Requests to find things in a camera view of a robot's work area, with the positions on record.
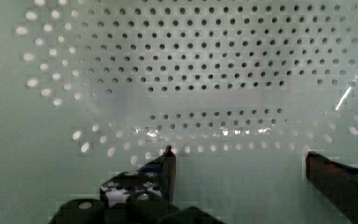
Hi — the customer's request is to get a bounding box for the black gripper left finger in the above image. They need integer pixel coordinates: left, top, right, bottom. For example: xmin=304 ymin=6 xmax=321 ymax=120
xmin=100 ymin=146 xmax=176 ymax=208

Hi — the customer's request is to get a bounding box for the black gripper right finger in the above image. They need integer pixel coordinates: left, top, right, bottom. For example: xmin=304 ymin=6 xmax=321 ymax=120
xmin=305 ymin=151 xmax=358 ymax=224

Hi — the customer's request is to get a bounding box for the green plastic strainer basket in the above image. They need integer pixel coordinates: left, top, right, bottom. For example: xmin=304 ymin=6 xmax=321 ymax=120
xmin=0 ymin=0 xmax=358 ymax=224

